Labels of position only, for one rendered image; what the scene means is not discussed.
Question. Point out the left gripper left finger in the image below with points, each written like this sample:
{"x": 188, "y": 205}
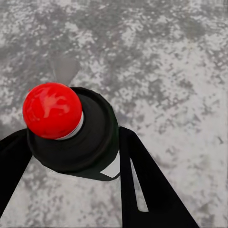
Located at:
{"x": 15, "y": 155}

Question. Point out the insectifuge atomizer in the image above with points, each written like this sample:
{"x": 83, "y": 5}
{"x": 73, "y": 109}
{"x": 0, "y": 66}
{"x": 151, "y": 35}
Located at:
{"x": 73, "y": 131}

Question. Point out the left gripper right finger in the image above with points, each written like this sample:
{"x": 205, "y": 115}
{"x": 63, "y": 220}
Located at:
{"x": 166, "y": 210}

